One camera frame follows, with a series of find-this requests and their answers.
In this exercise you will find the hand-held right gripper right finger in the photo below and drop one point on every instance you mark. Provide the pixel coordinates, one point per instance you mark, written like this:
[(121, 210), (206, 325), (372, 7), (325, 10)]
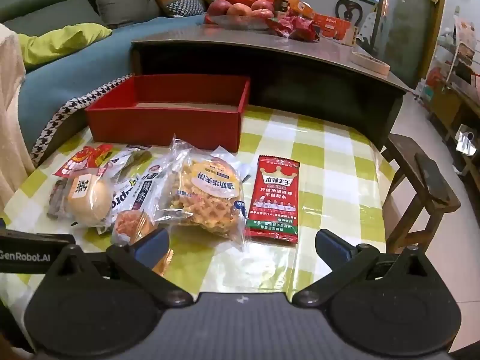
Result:
[(333, 245)]

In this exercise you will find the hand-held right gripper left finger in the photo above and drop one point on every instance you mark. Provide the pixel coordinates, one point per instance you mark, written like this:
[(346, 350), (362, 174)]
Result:
[(153, 247)]

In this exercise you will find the white dark-label snack packet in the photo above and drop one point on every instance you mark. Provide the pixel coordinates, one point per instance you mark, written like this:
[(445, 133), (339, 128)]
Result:
[(140, 195)]

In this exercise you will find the red spicy strip packet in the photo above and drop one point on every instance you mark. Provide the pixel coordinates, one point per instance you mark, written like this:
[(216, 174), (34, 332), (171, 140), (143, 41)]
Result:
[(275, 195)]

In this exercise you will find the red gummy candy packet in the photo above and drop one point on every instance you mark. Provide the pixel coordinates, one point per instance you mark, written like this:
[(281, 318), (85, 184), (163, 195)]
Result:
[(80, 161)]

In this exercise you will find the red cardboard box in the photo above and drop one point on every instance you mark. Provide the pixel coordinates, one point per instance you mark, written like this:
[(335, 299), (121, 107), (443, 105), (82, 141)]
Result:
[(165, 127)]

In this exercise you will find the small clear crispy snack packet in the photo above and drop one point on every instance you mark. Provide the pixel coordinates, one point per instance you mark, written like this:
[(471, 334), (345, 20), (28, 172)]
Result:
[(129, 227)]

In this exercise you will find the dark brown snack packet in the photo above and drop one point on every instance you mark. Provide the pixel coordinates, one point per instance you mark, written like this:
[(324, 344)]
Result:
[(56, 202)]

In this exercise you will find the white printed snack packet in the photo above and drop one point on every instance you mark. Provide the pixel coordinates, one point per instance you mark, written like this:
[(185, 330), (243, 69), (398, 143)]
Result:
[(120, 191)]

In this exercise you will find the clear waffle cookie packet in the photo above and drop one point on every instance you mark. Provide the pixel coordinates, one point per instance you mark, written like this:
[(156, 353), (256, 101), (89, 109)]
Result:
[(210, 195)]

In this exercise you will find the clear bun packet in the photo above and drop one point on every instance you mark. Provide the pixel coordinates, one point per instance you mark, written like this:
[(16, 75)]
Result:
[(88, 202)]

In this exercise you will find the green snack packet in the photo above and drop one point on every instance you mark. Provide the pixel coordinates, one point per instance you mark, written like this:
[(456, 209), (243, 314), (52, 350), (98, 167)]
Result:
[(135, 159)]

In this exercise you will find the dark wooden stool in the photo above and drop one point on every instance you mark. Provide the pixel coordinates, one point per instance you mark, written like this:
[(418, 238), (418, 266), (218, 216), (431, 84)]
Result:
[(427, 183)]

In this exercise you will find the cream cloth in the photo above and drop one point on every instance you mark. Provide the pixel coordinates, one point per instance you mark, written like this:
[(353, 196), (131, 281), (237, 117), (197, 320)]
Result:
[(11, 101)]

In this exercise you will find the houndstooth cloth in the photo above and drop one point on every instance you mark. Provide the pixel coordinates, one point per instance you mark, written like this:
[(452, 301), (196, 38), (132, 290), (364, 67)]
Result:
[(75, 105)]

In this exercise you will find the grey coffee table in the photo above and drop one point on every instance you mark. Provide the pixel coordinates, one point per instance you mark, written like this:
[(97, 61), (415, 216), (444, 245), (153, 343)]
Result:
[(300, 82)]

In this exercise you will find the wooden cabinet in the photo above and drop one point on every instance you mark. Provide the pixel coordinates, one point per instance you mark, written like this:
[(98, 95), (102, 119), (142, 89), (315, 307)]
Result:
[(450, 108)]

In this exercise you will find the small round bowl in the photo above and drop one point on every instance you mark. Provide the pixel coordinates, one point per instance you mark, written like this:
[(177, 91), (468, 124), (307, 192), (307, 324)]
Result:
[(369, 63)]

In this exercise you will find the blue blanket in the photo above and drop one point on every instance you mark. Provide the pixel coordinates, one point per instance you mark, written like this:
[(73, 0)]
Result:
[(75, 78)]

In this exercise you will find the long orange box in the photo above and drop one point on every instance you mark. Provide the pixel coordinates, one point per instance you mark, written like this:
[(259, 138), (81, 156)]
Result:
[(333, 26)]

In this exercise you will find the lime green pillow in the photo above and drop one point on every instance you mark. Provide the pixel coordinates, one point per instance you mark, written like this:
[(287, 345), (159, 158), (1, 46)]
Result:
[(63, 41)]

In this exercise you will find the crumpled red snack bags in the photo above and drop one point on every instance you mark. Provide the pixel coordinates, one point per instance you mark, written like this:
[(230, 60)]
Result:
[(292, 28)]

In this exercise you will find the white perforated panel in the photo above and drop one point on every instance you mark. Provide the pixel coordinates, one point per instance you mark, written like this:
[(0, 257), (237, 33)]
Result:
[(371, 26)]

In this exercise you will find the dark wooden chair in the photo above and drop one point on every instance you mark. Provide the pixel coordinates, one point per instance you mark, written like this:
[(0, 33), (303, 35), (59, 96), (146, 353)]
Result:
[(348, 9)]

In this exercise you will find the glass fruit plate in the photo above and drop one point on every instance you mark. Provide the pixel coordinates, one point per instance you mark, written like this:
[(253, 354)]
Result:
[(240, 22)]

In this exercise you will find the short orange box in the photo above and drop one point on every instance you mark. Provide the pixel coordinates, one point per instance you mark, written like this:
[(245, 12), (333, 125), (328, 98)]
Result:
[(296, 7)]

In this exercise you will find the red apple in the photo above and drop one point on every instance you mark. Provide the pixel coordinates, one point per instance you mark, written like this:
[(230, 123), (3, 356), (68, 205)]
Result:
[(219, 7), (263, 14), (262, 5), (240, 10)]

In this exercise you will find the houndstooth cushion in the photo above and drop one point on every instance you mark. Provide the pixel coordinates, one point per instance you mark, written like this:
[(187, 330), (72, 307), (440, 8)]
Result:
[(185, 7)]

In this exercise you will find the grey-green back cushion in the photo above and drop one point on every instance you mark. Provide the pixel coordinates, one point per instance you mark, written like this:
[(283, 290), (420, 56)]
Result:
[(120, 2)]

